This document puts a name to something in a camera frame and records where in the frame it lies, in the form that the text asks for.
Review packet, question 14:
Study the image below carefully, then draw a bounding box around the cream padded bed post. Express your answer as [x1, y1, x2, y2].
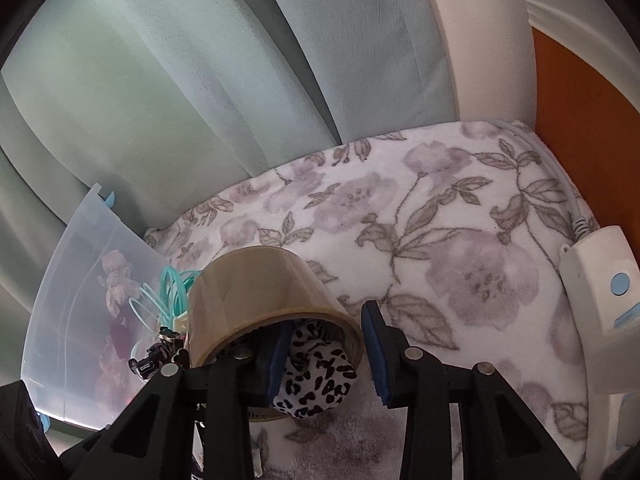
[415, 0, 547, 127]

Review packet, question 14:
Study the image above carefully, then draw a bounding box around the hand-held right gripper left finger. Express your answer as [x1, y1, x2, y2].
[64, 320, 295, 480]

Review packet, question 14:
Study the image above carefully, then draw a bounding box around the floral blanket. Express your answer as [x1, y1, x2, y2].
[145, 120, 601, 480]

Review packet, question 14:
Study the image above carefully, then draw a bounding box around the black studded headband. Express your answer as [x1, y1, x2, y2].
[129, 327, 187, 380]

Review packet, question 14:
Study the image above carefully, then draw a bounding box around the brown tape roll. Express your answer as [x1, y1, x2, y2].
[187, 246, 365, 415]

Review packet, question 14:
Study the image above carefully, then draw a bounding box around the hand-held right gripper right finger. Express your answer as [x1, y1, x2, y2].
[361, 300, 587, 480]

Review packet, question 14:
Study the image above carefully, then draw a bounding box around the leopard print scrunchie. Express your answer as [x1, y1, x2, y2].
[272, 321, 359, 419]

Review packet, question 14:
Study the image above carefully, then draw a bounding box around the clear plastic container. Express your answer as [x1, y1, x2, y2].
[20, 182, 173, 432]

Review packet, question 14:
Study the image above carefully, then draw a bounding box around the white power strip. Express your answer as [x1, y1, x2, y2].
[559, 226, 640, 462]

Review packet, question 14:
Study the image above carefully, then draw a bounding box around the wooden headboard panel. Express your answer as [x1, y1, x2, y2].
[532, 27, 640, 234]

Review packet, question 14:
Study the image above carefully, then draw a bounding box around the bundle of teal hair ties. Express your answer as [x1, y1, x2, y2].
[129, 266, 202, 332]

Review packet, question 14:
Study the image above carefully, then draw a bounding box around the green curtain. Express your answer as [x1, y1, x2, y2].
[0, 0, 459, 272]

